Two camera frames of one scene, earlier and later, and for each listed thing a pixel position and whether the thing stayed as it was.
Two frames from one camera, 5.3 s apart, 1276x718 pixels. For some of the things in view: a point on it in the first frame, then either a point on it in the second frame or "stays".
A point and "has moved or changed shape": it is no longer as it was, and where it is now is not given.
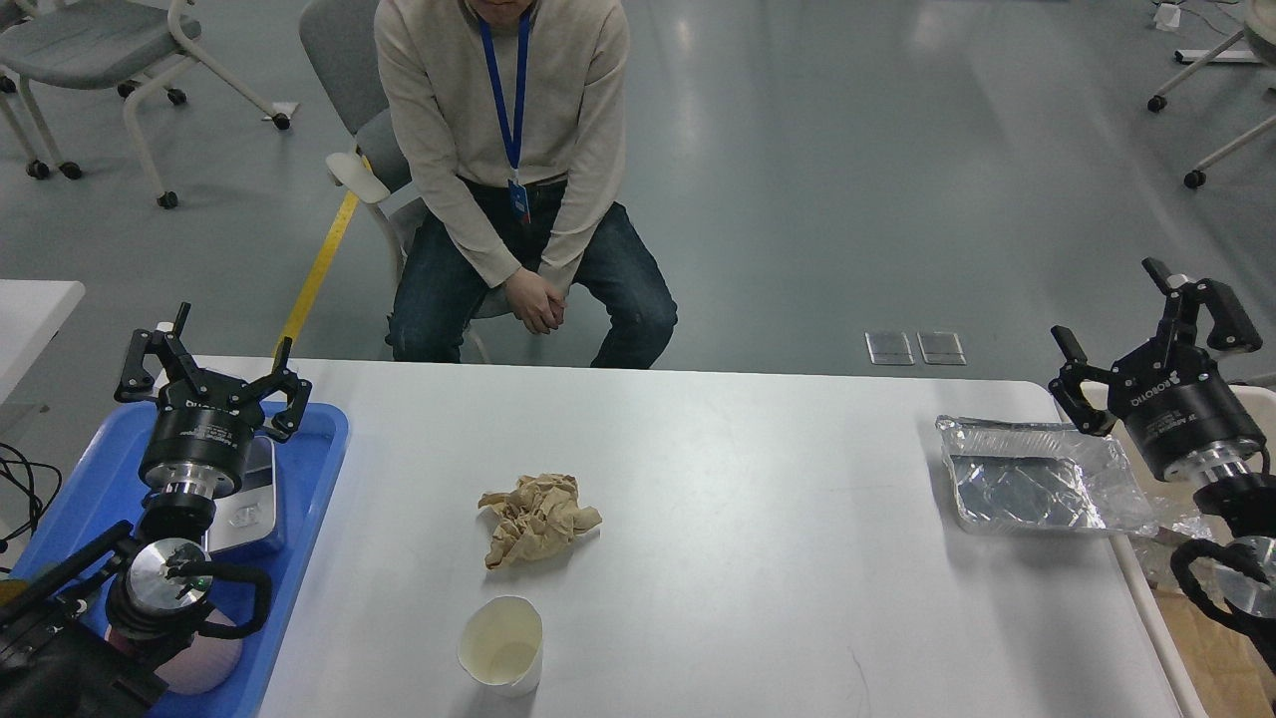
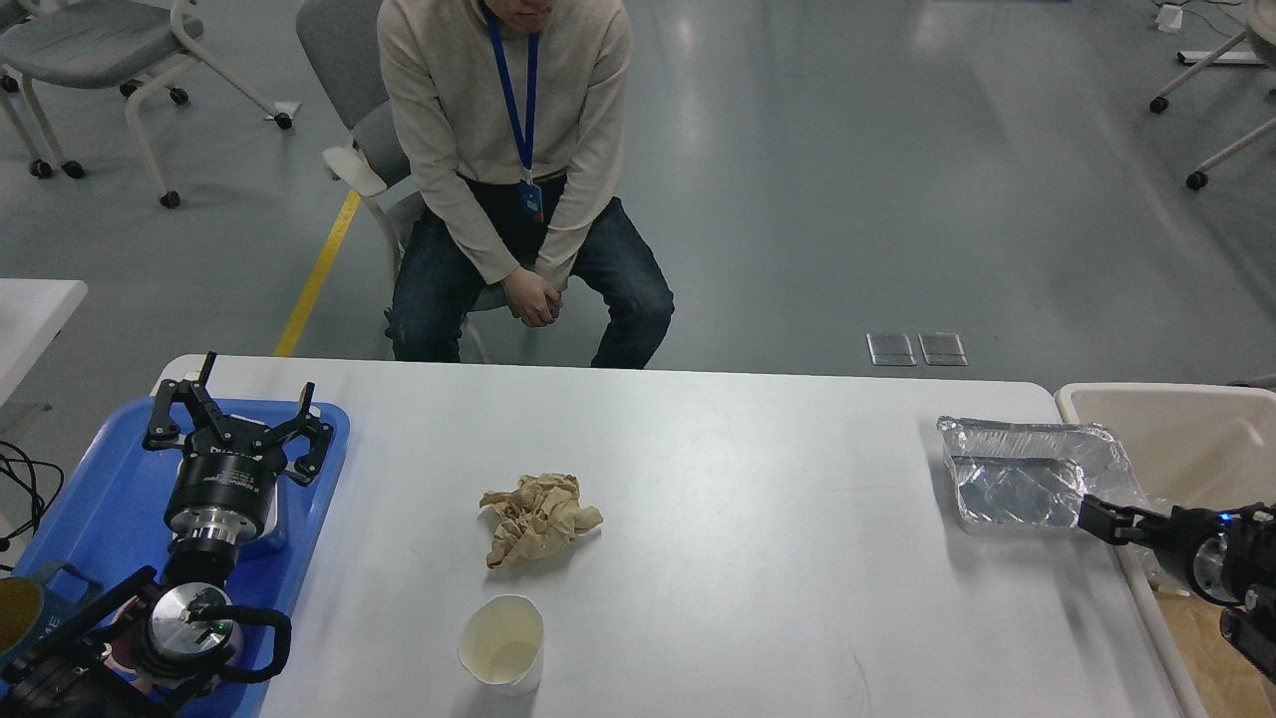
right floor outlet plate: x=941 y=348 stays
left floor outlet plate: x=889 y=348 stays
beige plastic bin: x=1227 y=677 stays
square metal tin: x=247 y=517 has moved or changed shape
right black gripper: x=1184 y=418 → x=1214 y=553
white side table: x=32 y=312 stays
